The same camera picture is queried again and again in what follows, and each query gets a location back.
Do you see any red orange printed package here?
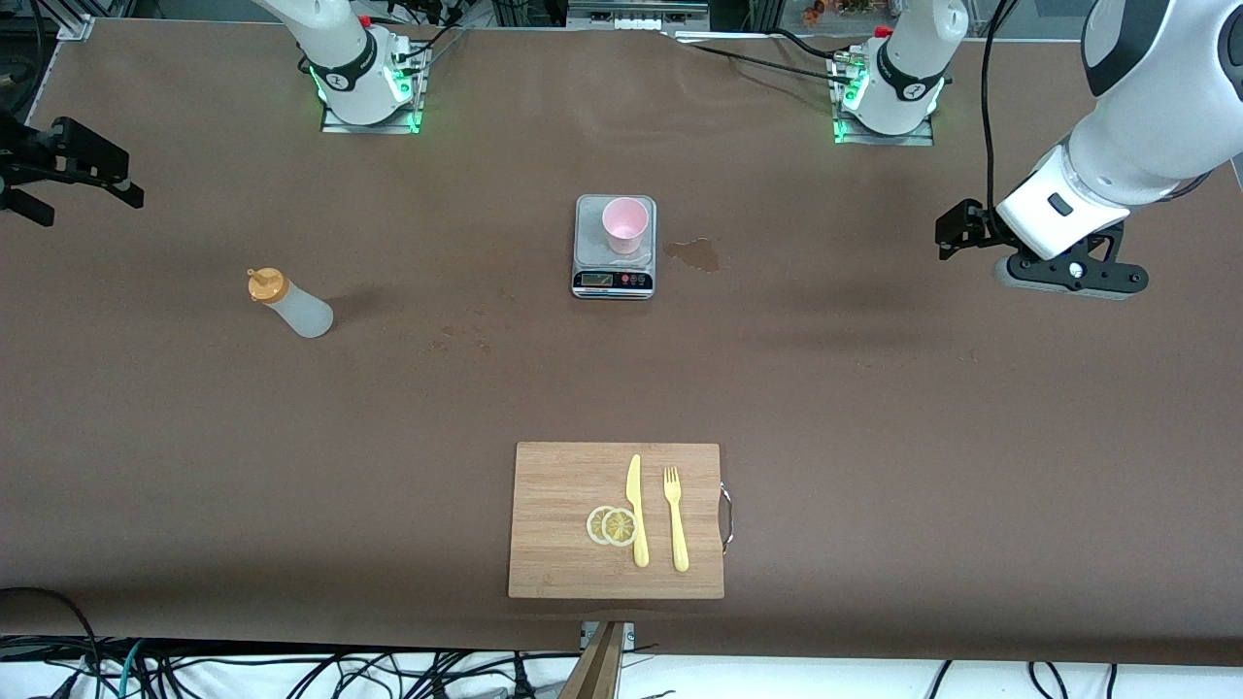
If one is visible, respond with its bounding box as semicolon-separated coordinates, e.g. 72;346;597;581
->
801;0;875;26

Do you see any teal cable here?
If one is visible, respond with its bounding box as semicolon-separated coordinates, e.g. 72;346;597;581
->
92;639;147;699

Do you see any wooden post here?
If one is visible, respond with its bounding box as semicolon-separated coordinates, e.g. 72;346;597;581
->
558;621;624;699

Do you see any aluminium frame profile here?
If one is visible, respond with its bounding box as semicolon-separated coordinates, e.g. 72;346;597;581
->
53;0;98;42

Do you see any brown liquid spill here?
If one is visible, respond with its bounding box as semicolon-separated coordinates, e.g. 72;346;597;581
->
663;238;722;274

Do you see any bamboo cutting board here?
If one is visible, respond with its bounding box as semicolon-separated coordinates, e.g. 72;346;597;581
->
508;442;725;600

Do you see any black cable loop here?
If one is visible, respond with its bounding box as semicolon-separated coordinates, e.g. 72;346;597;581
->
0;586;100;699

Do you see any white power strip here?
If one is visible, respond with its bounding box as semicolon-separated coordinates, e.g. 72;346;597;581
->
568;3;710;32

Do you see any pink plastic cup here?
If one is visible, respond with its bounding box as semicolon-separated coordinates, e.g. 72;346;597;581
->
602;197;650;256

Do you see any silver digital kitchen scale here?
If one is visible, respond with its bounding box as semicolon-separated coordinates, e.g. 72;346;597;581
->
571;194;658;300

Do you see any yellow plastic knife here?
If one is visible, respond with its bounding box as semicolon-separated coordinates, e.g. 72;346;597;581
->
625;453;650;569

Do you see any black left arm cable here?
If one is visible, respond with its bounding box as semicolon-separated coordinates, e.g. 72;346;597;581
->
979;0;1023;215

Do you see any thick black cable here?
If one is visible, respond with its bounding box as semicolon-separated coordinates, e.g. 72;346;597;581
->
665;29;841;83

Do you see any yellow plastic fork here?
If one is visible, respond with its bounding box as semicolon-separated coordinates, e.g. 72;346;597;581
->
663;466;690;573

